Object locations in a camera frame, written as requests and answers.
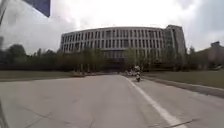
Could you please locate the grass lawn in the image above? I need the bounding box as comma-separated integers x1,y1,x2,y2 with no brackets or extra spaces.
0,69,78,81
143,69,224,90

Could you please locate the large curved grey building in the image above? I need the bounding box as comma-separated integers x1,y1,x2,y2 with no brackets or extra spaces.
59,24,187,70

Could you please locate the person on scooter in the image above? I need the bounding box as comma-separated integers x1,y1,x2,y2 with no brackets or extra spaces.
133,65,142,83

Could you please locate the grey asphalt road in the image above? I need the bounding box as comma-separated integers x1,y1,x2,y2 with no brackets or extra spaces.
0,74,224,128

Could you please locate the grey kerb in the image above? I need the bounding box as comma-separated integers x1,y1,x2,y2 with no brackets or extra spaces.
142,76,224,99

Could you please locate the row of trees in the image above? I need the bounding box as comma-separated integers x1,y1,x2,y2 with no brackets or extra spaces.
0,43,224,73

